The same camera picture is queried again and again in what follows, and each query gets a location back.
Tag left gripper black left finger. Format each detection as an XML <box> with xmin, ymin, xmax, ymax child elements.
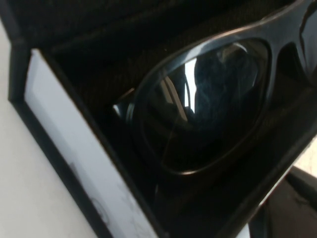
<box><xmin>260</xmin><ymin>195</ymin><xmax>317</xmax><ymax>238</ymax></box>

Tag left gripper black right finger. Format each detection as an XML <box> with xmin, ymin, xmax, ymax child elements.
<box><xmin>284</xmin><ymin>171</ymin><xmax>317</xmax><ymax>208</ymax></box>

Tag black framed glasses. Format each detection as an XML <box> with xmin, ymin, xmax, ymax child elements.
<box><xmin>112</xmin><ymin>0</ymin><xmax>317</xmax><ymax>177</ymax></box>

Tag black printed glasses case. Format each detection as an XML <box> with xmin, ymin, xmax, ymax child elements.
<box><xmin>0</xmin><ymin>0</ymin><xmax>317</xmax><ymax>238</ymax></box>

